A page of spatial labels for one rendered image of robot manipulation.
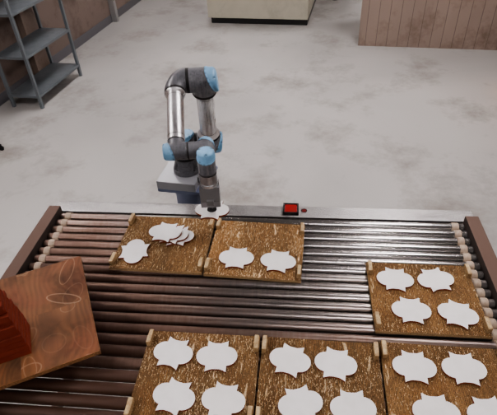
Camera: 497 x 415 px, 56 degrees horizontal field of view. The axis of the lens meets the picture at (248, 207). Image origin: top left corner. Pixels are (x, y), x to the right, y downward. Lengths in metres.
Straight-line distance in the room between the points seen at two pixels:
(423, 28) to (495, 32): 0.89
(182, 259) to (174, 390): 0.62
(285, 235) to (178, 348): 0.72
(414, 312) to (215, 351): 0.75
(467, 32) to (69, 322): 6.22
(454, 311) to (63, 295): 1.47
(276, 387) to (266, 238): 0.73
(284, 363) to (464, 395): 0.59
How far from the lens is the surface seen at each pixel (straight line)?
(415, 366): 1.77
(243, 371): 1.71
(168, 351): 1.77
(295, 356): 1.72
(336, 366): 1.71
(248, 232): 2.17
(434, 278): 2.05
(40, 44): 6.08
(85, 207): 2.54
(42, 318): 1.89
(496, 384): 1.83
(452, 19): 7.00
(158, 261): 2.09
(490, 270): 2.16
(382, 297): 1.94
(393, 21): 6.92
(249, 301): 1.91
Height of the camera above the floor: 2.38
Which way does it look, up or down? 39 degrees down
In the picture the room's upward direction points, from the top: 3 degrees counter-clockwise
